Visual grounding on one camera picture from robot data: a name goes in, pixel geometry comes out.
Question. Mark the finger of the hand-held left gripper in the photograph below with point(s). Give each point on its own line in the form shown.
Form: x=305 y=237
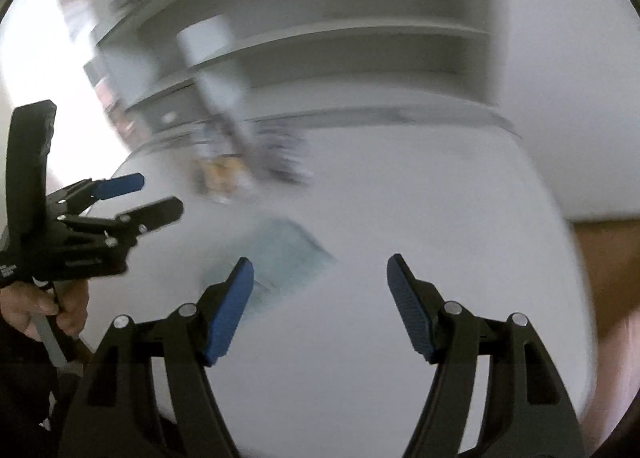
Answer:
x=122 y=184
x=155 y=213

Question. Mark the white desk shelf unit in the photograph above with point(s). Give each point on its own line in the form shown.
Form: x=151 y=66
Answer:
x=350 y=3

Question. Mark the crumpled printed paper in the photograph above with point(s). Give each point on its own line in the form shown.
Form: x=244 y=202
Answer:
x=287 y=153

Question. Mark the white drawer with knob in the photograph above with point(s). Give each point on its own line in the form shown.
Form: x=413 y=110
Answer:
x=170 y=110

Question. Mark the yellow snack packet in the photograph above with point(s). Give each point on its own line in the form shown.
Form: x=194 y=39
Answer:
x=220 y=178

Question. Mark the person's left hand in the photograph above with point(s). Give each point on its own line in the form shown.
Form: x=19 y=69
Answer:
x=72 y=308

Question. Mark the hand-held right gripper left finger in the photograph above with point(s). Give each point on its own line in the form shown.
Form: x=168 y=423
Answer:
x=227 y=318

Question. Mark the person's leg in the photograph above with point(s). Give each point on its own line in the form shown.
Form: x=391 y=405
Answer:
x=610 y=378

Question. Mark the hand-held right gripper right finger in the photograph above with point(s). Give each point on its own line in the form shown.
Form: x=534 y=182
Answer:
x=410 y=313

